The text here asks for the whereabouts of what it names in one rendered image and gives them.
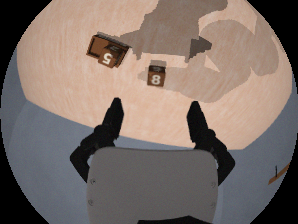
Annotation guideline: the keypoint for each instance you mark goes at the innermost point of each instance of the brown cube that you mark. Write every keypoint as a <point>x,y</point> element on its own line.
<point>110,56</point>
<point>156,76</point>

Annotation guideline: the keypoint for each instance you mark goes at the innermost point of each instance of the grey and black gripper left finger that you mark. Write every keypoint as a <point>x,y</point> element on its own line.
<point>103,136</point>

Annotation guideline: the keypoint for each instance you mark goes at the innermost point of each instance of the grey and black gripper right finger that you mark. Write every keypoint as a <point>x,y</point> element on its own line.
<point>199,132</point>

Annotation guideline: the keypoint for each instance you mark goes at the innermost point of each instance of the brown wooden tray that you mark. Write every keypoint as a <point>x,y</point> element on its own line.
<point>98,42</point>

